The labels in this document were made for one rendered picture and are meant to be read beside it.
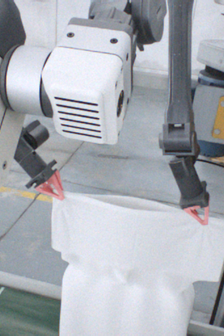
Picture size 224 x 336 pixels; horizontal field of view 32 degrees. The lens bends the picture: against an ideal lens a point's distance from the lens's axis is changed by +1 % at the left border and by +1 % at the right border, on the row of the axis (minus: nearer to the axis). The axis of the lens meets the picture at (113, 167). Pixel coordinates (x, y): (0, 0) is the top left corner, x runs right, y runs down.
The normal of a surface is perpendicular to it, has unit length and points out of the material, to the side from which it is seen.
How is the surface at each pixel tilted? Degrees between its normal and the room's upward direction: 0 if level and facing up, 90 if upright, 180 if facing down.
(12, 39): 90
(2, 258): 0
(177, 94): 72
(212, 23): 90
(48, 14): 90
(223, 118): 90
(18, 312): 0
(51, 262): 0
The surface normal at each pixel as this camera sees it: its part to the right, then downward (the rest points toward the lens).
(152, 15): 0.91, 0.02
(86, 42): -0.04, -0.56
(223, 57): -0.91, 0.12
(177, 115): -0.40, 0.07
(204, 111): -0.24, 0.42
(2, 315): 0.09, -0.89
